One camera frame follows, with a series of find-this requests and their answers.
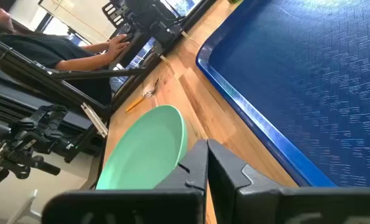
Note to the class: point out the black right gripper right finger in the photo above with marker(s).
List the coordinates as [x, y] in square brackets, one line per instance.
[266, 205]

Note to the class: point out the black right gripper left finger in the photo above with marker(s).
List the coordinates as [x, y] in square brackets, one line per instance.
[172, 205]

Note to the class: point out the mint green round plate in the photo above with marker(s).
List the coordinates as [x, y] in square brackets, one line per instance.
[141, 149]

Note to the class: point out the dark green cup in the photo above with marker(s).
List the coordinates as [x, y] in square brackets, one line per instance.
[235, 1]

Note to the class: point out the blue plastic tray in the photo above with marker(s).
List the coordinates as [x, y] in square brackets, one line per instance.
[297, 93]

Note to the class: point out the person's hand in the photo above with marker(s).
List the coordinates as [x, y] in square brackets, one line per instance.
[116, 46]

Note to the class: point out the person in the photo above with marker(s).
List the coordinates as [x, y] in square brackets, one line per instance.
[41, 49]

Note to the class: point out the silver metal bracket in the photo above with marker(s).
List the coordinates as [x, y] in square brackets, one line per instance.
[94, 119]

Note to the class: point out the white frame leg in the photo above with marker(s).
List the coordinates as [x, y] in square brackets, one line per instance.
[26, 205]

